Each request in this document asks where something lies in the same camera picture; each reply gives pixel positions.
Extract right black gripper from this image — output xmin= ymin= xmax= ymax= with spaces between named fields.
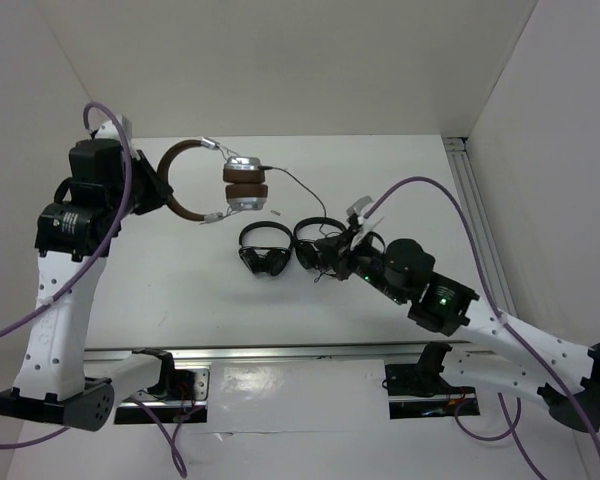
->
xmin=313 ymin=225 xmax=407 ymax=303

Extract brown silver headphones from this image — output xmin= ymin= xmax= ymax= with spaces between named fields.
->
xmin=156 ymin=137 xmax=268 ymax=224

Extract thin black headphone cable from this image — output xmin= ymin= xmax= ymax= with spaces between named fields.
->
xmin=262 ymin=163 xmax=339 ymax=286

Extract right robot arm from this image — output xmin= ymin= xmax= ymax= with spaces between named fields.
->
xmin=315 ymin=232 xmax=600 ymax=432

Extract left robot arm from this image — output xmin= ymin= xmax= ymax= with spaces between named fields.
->
xmin=0 ymin=139 xmax=178 ymax=431

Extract black headphones right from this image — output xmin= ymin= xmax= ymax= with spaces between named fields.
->
xmin=293 ymin=217 xmax=346 ymax=273

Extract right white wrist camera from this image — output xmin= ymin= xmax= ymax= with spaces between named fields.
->
xmin=346 ymin=196 xmax=383 ymax=251

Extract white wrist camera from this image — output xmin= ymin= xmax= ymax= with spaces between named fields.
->
xmin=90 ymin=115 xmax=133 ymax=146
xmin=346 ymin=196 xmax=383 ymax=251

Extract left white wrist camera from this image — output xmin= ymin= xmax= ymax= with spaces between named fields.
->
xmin=90 ymin=115 xmax=133 ymax=146

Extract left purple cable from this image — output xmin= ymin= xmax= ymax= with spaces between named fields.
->
xmin=0 ymin=102 xmax=136 ymax=351

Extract purple cable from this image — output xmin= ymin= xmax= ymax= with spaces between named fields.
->
xmin=364 ymin=176 xmax=600 ymax=480
xmin=0 ymin=102 xmax=136 ymax=351

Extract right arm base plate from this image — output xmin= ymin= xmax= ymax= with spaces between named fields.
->
xmin=382 ymin=364 xmax=480 ymax=420

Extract aluminium rail right side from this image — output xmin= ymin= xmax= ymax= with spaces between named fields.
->
xmin=443 ymin=137 xmax=518 ymax=316

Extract aluminium rail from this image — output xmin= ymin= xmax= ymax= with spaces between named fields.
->
xmin=443 ymin=137 xmax=518 ymax=316
xmin=82 ymin=339 xmax=481 ymax=366

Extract aluminium rail front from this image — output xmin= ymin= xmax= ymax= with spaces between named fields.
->
xmin=82 ymin=339 xmax=481 ymax=366

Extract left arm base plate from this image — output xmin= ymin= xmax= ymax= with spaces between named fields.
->
xmin=113 ymin=366 xmax=210 ymax=425

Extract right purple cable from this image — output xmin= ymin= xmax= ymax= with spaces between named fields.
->
xmin=364 ymin=176 xmax=600 ymax=480

